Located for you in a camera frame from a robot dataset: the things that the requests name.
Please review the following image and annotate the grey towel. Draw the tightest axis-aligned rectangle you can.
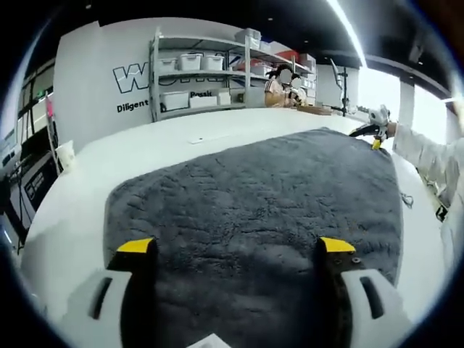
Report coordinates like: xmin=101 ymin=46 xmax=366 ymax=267
xmin=104 ymin=126 xmax=415 ymax=348

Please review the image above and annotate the wooden tray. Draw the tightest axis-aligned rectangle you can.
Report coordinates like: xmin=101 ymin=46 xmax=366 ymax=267
xmin=297 ymin=104 xmax=334 ymax=117

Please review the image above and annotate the long ceiling light strip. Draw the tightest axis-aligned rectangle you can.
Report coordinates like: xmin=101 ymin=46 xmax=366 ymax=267
xmin=326 ymin=0 xmax=368 ymax=68

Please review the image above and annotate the grey metal shelf rack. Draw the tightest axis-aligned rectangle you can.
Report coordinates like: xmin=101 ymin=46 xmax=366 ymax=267
xmin=149 ymin=27 xmax=252 ymax=123
xmin=244 ymin=30 xmax=318 ymax=109

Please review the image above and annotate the black low cabinet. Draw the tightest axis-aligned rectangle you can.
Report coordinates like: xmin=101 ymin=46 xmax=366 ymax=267
xmin=20 ymin=152 xmax=59 ymax=215

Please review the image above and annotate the white paper cup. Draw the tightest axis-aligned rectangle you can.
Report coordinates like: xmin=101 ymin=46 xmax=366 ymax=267
xmin=54 ymin=141 xmax=78 ymax=173

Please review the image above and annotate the clear plastic storage bin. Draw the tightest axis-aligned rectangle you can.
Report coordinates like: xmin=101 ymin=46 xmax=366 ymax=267
xmin=235 ymin=28 xmax=262 ymax=50

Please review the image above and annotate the white lidded storage bin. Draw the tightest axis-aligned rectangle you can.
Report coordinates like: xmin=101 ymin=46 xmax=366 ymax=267
xmin=202 ymin=54 xmax=224 ymax=72
xmin=159 ymin=57 xmax=179 ymax=74
xmin=177 ymin=53 xmax=204 ymax=72

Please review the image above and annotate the large white storage bin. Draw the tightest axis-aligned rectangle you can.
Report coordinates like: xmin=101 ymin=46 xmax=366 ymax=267
xmin=159 ymin=90 xmax=191 ymax=112

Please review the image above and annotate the pink flag on white pole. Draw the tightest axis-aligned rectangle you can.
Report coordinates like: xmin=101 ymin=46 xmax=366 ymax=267
xmin=43 ymin=92 xmax=61 ymax=172

